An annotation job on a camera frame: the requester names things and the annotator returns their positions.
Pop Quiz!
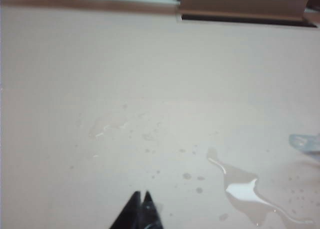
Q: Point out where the black cable tray slot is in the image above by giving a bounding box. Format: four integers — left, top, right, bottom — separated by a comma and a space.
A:
177, 12, 319, 29

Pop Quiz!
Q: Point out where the tan cable tray lid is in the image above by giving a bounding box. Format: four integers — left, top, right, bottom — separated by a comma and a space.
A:
177, 0, 311, 22

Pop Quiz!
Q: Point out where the spilled water puddle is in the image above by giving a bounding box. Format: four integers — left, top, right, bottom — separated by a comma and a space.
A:
206, 147, 316, 227

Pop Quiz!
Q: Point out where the clear grey faceted mug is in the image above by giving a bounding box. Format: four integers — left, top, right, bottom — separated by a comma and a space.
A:
288, 133, 320, 162

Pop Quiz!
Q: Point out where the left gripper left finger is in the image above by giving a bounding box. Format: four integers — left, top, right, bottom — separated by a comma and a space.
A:
108, 190, 143, 229

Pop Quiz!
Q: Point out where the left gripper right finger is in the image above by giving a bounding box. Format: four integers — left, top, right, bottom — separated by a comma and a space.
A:
136, 190, 164, 229

